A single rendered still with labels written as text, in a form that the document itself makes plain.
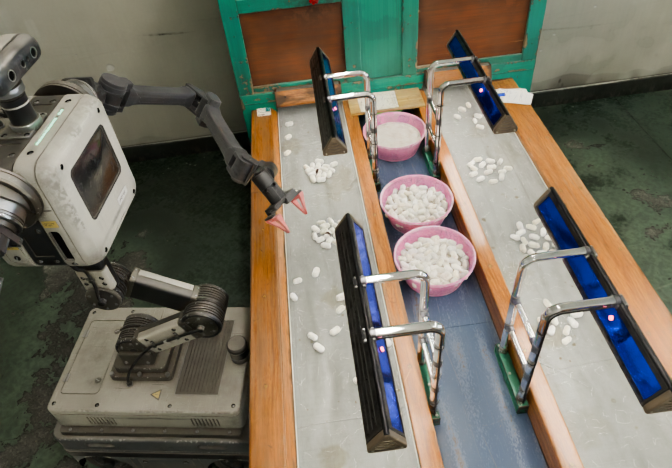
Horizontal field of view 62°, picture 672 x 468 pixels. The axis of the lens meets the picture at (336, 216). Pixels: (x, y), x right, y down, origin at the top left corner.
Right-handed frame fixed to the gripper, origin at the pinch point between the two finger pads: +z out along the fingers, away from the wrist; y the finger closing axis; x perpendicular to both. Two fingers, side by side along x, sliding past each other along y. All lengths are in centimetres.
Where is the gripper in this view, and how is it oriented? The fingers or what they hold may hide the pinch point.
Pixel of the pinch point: (296, 221)
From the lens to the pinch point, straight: 177.9
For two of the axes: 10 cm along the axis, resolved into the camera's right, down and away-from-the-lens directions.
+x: 6.0, -2.0, -7.8
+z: 5.9, 7.7, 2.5
